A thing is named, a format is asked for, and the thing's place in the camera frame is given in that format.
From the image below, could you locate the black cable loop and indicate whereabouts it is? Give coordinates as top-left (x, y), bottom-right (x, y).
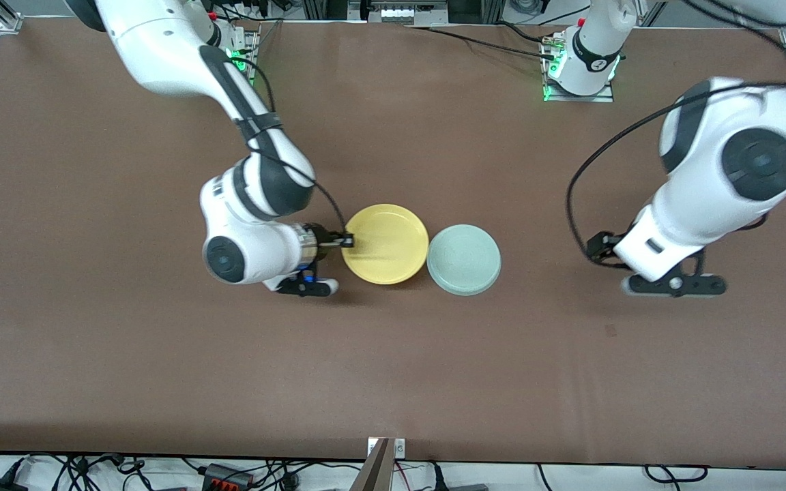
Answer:
top-left (643, 464), bottom-right (710, 484)

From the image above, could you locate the small white bracket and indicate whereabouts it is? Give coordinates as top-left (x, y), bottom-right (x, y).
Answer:
top-left (367, 438), bottom-right (407, 458)

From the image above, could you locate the long black table cable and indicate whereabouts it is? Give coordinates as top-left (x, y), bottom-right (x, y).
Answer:
top-left (405, 25), bottom-right (557, 61)

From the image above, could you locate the black tangled cable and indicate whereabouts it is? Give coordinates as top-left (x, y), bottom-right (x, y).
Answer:
top-left (23, 453), bottom-right (156, 491)

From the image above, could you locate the pale green round plate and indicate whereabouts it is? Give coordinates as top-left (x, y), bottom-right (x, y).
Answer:
top-left (426, 224), bottom-right (502, 297)

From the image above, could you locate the black left arm corrugated cable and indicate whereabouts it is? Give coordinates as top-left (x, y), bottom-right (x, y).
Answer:
top-left (565, 0), bottom-right (786, 271)

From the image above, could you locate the short black table cable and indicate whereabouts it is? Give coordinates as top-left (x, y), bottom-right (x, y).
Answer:
top-left (494, 20), bottom-right (559, 46)

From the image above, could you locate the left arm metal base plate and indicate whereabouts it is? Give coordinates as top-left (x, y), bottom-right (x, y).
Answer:
top-left (541, 41), bottom-right (616, 104)

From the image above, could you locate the device with white connectors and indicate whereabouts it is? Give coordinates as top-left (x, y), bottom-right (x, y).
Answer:
top-left (379, 4), bottom-right (449, 27)

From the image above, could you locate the yellow round plate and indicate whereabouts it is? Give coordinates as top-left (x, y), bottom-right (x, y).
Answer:
top-left (341, 203), bottom-right (430, 285)

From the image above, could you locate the black orange power strip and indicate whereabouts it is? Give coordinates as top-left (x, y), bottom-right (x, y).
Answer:
top-left (200, 463), bottom-right (255, 491)

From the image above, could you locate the slanted metal post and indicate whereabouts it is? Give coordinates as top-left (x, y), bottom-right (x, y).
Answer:
top-left (348, 438), bottom-right (394, 491)

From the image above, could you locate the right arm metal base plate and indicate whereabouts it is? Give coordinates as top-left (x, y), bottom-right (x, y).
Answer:
top-left (226, 24), bottom-right (261, 88)

